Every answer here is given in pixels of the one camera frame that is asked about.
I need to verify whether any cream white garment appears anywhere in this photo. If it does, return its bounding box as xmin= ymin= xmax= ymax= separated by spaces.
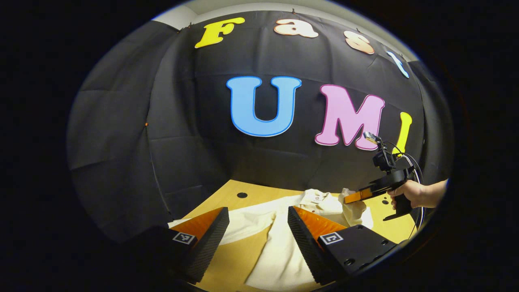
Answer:
xmin=168 ymin=189 xmax=374 ymax=291

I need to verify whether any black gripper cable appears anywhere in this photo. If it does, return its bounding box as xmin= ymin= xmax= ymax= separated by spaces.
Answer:
xmin=385 ymin=141 xmax=425 ymax=240

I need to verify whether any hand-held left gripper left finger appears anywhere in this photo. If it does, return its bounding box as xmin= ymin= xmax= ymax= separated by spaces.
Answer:
xmin=130 ymin=207 xmax=230 ymax=284

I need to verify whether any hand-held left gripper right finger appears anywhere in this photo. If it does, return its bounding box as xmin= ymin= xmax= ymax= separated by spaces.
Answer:
xmin=288 ymin=206 xmax=399 ymax=286

